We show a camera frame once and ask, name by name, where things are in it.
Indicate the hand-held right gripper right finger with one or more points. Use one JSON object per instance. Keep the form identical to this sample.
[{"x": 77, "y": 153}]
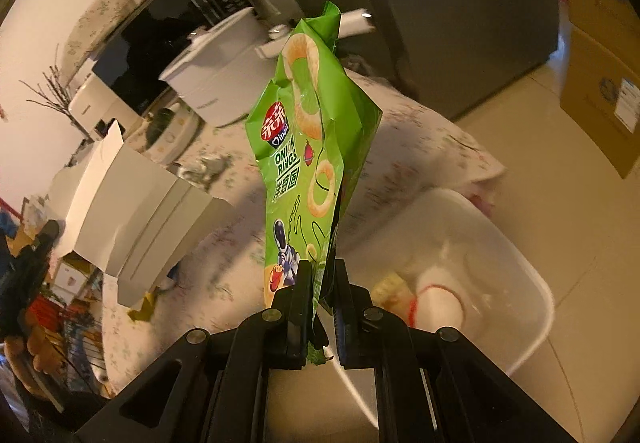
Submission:
[{"x": 345, "y": 318}]

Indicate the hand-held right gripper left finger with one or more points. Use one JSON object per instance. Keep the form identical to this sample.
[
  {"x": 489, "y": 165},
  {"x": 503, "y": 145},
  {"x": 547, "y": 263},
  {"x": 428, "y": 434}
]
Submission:
[{"x": 295, "y": 318}]

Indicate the white plastic bin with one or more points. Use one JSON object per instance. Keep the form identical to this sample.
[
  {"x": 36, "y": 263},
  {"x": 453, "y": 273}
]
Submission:
[{"x": 500, "y": 248}]

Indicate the green snack bag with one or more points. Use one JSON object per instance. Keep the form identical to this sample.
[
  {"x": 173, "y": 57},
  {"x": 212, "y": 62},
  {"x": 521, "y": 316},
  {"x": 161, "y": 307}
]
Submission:
[{"x": 300, "y": 148}]

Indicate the yellow wrapper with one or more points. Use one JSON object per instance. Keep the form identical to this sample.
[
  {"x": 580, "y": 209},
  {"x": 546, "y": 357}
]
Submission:
[{"x": 392, "y": 293}]

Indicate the brown plush toy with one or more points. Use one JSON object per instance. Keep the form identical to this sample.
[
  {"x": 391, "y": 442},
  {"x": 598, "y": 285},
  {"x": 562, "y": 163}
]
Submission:
[{"x": 40, "y": 348}]

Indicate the white paper cup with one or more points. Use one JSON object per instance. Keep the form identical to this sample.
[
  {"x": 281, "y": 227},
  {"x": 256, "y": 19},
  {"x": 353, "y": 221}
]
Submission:
[{"x": 440, "y": 298}]

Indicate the floral tablecloth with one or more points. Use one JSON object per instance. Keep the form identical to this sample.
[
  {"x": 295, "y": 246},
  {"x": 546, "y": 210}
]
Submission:
[{"x": 235, "y": 233}]

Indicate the yellow-green wrapper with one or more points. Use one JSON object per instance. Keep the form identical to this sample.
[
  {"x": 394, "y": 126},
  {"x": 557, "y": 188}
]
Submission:
[{"x": 144, "y": 307}]

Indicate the white paper box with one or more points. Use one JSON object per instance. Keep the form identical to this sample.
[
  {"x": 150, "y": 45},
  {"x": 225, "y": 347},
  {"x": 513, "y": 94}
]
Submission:
[{"x": 140, "y": 208}]

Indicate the dry branch decoration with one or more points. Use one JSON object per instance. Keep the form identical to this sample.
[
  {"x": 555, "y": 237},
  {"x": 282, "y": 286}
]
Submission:
[{"x": 55, "y": 98}]

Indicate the pink floral cloth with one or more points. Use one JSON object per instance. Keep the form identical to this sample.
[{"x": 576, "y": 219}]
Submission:
[{"x": 482, "y": 200}]

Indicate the white appliance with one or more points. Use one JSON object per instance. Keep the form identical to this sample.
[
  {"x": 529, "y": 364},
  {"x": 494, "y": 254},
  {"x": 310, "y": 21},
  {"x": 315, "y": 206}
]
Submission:
[{"x": 100, "y": 108}]

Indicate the black microwave oven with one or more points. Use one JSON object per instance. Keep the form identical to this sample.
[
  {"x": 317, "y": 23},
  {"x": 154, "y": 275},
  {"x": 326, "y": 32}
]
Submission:
[{"x": 140, "y": 53}]

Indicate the cardboard box with white label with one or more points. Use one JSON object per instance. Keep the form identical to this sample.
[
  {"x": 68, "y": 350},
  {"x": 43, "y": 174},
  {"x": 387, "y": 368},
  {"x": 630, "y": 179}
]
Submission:
[{"x": 595, "y": 103}]

